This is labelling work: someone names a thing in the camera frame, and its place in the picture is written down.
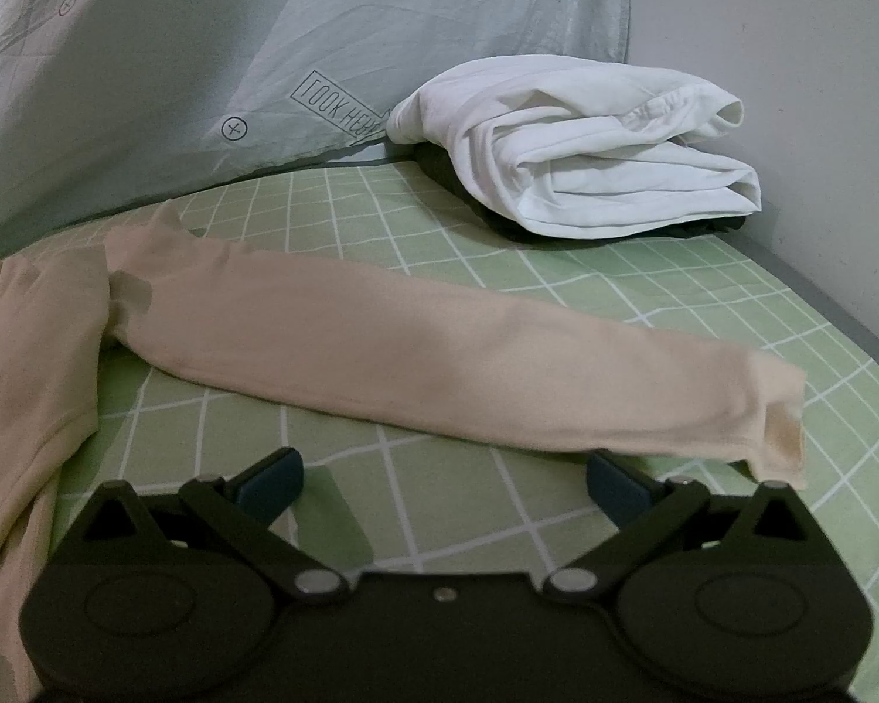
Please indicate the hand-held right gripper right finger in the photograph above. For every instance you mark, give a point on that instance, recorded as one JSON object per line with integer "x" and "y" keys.
{"x": 615, "y": 487}

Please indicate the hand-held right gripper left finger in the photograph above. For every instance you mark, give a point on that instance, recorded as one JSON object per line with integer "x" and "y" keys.
{"x": 267, "y": 487}

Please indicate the beige long-sleeve shirt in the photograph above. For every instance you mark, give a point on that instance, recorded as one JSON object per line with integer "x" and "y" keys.
{"x": 410, "y": 359}

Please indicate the green checked bed sheet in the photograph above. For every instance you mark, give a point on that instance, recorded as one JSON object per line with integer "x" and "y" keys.
{"x": 557, "y": 307}

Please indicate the printed grey-green pillow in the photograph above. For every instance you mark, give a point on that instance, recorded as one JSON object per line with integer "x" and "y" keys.
{"x": 264, "y": 44}

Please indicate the folded white garment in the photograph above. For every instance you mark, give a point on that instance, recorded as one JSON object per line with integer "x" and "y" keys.
{"x": 593, "y": 154}

